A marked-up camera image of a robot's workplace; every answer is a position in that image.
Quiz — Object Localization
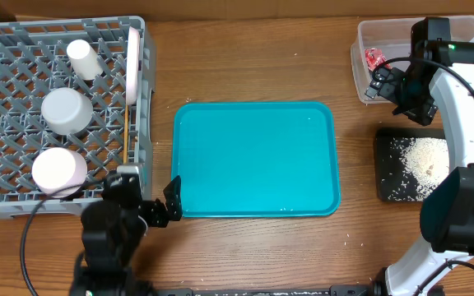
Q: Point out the black tray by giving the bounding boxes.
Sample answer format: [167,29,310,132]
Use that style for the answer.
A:
[374,127,445,202]

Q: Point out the grey dishwasher rack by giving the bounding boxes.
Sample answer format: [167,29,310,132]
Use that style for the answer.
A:
[0,16,156,219]

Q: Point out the teal serving tray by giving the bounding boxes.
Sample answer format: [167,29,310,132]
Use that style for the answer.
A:
[171,101,341,218]

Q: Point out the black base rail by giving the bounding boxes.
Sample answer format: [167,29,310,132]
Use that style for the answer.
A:
[154,285,444,296]

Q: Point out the grey bowl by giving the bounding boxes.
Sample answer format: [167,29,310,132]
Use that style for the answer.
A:
[41,87,93,136]

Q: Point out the pink bowl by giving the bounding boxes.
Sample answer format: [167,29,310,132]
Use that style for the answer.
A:
[31,147,88,198]

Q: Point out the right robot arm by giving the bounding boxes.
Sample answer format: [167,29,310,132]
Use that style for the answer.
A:
[365,16,474,295]

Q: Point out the white cup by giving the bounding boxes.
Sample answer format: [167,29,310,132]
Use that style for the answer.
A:
[67,39,104,81]

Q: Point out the clear plastic bin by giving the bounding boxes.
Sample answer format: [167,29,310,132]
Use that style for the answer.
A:
[351,16,474,104]

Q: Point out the wooden chopstick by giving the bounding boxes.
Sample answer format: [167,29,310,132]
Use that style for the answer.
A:
[123,104,129,164]

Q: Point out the red snack wrapper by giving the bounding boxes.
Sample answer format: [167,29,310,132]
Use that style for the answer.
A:
[365,48,386,72]

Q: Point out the pile of rice grains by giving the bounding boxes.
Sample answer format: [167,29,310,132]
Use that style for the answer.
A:
[402,138,449,201]

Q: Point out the large white plate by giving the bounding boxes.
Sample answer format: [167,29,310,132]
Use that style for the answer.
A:
[125,27,141,105]

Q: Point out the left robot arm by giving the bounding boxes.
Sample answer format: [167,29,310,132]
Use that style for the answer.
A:
[69,164,183,296]

